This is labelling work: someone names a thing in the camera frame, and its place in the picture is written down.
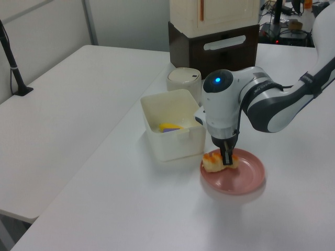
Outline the dark brown drawer box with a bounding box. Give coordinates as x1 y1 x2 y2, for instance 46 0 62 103
167 21 260 81

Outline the cream plastic cabinet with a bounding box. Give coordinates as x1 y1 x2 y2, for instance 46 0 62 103
169 0 261 38

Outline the orange-topped bread piece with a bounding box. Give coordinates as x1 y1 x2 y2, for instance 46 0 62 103
203 153 240 174

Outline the black clamped stand pole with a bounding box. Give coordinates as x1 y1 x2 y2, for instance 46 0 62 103
0 19 34 97

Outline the white square plastic container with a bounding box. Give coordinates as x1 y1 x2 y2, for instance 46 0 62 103
140 88 208 162

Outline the grey partition frame post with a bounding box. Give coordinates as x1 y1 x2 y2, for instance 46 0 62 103
83 0 99 47

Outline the yellow and purple toy block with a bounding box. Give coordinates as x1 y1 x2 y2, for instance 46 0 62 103
159 123 185 133

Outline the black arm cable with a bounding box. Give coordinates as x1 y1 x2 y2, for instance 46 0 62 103
231 83 298 138

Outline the beige round lidded bin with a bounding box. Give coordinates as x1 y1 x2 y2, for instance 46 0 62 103
166 67 204 105

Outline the black monitor stand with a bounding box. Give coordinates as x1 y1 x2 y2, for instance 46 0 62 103
260 0 284 43

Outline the pink round plate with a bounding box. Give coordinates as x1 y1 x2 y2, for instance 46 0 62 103
200 148 266 196

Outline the small brown cardboard box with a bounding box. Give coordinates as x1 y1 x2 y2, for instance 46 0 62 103
287 20 304 30

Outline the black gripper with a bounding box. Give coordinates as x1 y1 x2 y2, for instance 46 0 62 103
210 134 239 166

